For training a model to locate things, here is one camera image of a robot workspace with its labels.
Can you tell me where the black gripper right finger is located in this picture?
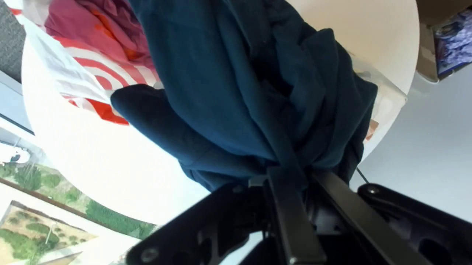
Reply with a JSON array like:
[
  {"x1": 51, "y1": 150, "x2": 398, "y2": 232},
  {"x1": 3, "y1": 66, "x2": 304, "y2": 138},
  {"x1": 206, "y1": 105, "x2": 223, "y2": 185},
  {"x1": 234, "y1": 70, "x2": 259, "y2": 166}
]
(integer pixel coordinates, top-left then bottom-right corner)
[{"x1": 308, "y1": 167, "x2": 472, "y2": 265}]

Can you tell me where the white plastic storage box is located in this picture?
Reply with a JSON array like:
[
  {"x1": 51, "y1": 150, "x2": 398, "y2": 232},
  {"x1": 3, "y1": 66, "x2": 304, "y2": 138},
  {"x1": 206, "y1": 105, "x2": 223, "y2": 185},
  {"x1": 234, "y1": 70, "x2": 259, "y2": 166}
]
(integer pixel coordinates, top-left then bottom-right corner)
[{"x1": 364, "y1": 67, "x2": 410, "y2": 160}]

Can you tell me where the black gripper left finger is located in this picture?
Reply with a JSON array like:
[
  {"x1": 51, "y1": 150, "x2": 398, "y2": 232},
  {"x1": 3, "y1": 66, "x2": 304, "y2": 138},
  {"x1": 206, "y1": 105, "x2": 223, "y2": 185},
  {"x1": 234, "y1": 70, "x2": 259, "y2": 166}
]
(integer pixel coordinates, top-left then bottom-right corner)
[{"x1": 124, "y1": 166, "x2": 329, "y2": 265}]

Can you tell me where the dark blue shirt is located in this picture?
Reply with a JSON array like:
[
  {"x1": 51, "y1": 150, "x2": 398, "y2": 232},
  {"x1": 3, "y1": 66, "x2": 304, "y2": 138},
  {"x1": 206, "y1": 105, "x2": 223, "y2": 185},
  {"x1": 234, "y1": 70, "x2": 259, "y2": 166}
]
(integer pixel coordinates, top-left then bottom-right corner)
[{"x1": 109, "y1": 0, "x2": 380, "y2": 194}]

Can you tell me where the brown cardboard box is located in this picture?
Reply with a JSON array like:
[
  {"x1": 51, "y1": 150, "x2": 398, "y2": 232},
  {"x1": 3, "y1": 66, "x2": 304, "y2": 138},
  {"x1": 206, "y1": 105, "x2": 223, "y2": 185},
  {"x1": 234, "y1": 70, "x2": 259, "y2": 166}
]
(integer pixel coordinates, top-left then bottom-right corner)
[{"x1": 413, "y1": 0, "x2": 472, "y2": 83}]

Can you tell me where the white red-printed plastic bag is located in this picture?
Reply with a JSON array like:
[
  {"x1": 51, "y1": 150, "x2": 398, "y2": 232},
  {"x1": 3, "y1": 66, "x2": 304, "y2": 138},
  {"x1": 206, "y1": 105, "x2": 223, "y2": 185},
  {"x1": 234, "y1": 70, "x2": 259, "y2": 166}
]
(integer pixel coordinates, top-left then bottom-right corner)
[{"x1": 9, "y1": 0, "x2": 165, "y2": 126}]

